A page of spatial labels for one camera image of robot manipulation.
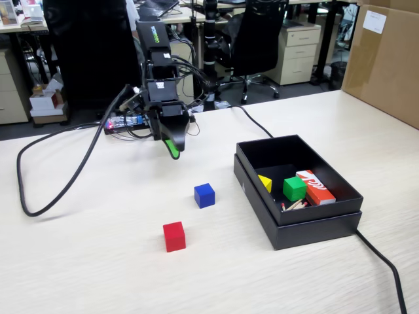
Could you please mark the white paper label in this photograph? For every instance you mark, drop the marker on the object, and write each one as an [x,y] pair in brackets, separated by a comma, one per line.
[374,21]

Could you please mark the yellow wooden wedge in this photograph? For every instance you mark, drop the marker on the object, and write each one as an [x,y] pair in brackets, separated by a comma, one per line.
[266,184]

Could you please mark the small white desk box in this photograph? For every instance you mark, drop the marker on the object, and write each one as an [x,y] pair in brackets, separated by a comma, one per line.
[36,13]

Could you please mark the large brown cardboard box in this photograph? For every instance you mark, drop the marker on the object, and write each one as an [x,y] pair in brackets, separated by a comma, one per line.
[386,65]

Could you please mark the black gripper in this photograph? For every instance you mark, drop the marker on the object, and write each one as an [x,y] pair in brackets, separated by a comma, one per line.
[173,112]

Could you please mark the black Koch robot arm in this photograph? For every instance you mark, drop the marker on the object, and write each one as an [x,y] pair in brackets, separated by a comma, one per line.
[154,36]

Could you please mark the red wooden cube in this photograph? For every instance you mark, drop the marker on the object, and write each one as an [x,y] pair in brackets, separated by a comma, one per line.
[174,237]

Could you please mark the beige drawer pedestal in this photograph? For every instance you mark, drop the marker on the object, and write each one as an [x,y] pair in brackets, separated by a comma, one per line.
[299,55]
[185,47]

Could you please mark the black mesh office chair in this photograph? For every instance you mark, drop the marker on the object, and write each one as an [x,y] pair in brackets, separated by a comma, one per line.
[255,39]

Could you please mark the black trash bin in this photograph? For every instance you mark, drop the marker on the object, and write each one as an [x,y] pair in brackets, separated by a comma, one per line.
[338,76]

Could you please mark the orange white matchbox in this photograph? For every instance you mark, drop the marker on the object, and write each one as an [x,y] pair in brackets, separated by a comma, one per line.
[319,193]

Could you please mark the desk picture frame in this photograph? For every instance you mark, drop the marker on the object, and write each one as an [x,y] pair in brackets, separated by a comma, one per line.
[8,13]

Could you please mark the black solid-back office chair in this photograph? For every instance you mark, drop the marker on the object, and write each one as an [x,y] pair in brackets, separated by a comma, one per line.
[91,49]

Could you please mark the person in white shirt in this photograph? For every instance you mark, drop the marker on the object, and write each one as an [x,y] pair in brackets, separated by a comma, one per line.
[132,14]

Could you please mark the beige drawer cabinet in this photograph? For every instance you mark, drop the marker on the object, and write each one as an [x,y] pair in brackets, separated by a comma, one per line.
[13,98]

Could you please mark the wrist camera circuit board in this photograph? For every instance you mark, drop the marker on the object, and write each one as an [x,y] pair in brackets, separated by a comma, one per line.
[131,101]

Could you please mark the black vertical pole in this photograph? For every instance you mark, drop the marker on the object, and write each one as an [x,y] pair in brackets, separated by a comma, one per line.
[209,59]

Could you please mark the robot controller board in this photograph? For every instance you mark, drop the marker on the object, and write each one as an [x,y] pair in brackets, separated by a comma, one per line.
[124,122]

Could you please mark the blue wooden cube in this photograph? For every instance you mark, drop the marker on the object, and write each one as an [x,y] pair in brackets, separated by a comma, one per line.
[204,196]

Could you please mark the black-legged office desk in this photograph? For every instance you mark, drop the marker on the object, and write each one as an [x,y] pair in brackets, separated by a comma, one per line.
[322,42]

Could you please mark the white box with red print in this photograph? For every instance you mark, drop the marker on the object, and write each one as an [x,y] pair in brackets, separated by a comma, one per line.
[46,99]

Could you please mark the green wooden cube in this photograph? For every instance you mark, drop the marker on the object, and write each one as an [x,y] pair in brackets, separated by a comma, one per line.
[294,189]

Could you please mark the black cardboard box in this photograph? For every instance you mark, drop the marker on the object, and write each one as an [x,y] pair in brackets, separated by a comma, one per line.
[294,153]

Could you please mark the white office desk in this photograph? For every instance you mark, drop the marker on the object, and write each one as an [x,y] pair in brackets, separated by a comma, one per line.
[19,28]
[183,18]

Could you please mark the black open box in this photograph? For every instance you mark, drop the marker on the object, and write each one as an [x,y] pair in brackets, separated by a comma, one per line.
[311,235]

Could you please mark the black laptop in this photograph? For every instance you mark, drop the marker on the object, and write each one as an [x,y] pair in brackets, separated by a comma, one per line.
[157,6]

